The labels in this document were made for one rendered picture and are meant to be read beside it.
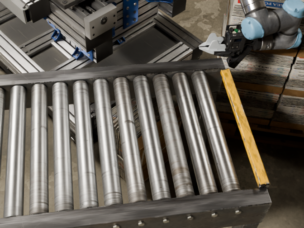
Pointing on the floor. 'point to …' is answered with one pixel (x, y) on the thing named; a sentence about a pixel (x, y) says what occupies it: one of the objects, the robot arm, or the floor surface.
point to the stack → (269, 71)
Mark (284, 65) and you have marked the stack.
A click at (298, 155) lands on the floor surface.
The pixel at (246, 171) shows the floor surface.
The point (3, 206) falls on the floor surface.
